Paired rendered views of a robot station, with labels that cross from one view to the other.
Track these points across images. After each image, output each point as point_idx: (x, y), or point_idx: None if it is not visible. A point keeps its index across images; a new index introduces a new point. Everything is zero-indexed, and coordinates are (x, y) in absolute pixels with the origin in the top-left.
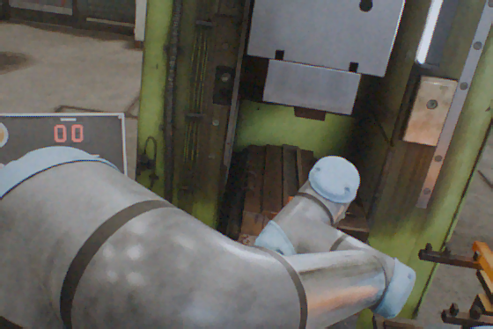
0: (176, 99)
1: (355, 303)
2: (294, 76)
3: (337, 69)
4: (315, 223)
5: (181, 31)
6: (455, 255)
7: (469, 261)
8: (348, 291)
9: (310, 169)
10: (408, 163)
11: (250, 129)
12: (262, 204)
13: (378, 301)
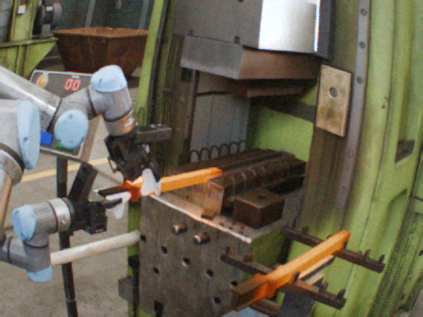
0: (159, 77)
1: (13, 96)
2: (199, 47)
3: (227, 41)
4: (74, 97)
5: (166, 28)
6: (313, 236)
7: (319, 242)
8: (7, 84)
9: (279, 167)
10: (327, 155)
11: (265, 136)
12: (187, 168)
13: (52, 125)
